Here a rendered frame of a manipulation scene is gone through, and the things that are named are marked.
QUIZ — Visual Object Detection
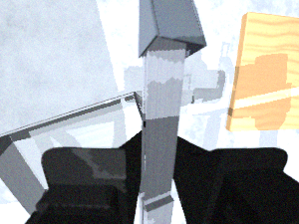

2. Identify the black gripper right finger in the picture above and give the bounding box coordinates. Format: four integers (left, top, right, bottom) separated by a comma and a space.
173, 136, 289, 224

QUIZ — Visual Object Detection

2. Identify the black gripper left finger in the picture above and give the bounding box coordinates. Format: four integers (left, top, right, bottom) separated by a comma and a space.
41, 131, 142, 224

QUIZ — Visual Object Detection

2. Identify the grey rectangular roasting tin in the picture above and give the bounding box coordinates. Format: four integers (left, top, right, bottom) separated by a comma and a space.
0, 91, 142, 216

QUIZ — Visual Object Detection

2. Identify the light wooden board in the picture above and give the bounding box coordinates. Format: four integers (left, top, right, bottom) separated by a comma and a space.
225, 11, 299, 131

